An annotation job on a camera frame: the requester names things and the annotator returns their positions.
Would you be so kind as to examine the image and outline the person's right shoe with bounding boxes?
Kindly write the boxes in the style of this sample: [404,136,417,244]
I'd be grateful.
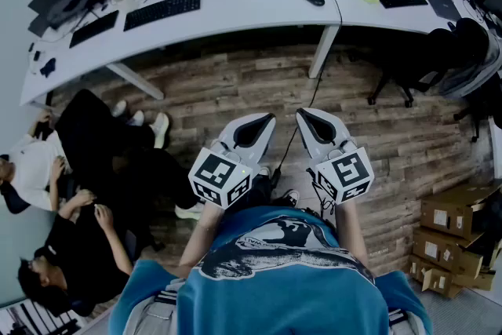
[282,190,301,208]

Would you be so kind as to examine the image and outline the dark grey closed laptop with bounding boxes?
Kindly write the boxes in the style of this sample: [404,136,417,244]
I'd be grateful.
[423,0,462,23]

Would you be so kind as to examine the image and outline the person's right forearm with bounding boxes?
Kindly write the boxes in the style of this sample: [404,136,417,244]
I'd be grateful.
[333,198,372,268]

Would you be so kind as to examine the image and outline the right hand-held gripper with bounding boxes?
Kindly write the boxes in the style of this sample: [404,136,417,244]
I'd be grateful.
[296,107,376,205]

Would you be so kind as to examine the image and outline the person's black trousers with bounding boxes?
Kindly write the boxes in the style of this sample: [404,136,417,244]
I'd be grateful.
[225,172,311,220]

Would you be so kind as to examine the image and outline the person's left forearm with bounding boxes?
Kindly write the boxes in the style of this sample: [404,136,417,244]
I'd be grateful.
[178,202,227,279]

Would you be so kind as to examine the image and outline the dark blue cloth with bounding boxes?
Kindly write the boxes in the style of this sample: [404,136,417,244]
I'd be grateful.
[40,57,57,78]

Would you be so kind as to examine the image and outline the grey striped shoulder strap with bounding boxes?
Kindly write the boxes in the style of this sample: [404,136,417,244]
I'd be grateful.
[129,284,180,335]
[387,308,427,335]

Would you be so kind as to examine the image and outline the brown cardboard box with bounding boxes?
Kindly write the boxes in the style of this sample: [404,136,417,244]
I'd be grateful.
[420,182,502,242]
[409,254,497,299]
[412,226,486,279]

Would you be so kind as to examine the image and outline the black office chair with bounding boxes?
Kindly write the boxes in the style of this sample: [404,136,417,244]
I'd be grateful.
[368,17,491,109]
[453,72,502,144]

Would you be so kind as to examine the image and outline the grey jacket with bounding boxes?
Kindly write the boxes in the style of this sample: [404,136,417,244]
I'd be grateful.
[438,25,502,99]

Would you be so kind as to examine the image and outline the large black keyboard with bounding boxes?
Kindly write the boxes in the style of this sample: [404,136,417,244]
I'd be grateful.
[123,0,202,32]

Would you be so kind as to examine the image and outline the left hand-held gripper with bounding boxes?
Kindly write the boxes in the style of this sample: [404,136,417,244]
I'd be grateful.
[187,112,277,211]

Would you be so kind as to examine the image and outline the small black keyboard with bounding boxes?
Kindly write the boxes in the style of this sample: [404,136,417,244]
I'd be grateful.
[69,9,120,49]

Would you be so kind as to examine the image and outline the person in blue shirt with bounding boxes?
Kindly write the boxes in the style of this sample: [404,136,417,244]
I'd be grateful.
[107,206,435,335]

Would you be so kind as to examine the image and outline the white desk leg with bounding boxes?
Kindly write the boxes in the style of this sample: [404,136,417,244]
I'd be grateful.
[307,24,340,79]
[105,62,165,101]

